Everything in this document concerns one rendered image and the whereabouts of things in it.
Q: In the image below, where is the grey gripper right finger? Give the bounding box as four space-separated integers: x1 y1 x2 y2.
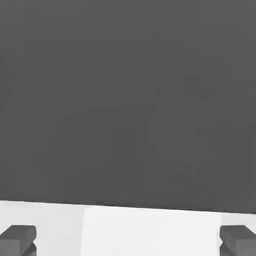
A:
219 224 256 256

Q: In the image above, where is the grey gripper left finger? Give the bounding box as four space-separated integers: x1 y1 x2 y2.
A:
0 224 38 256

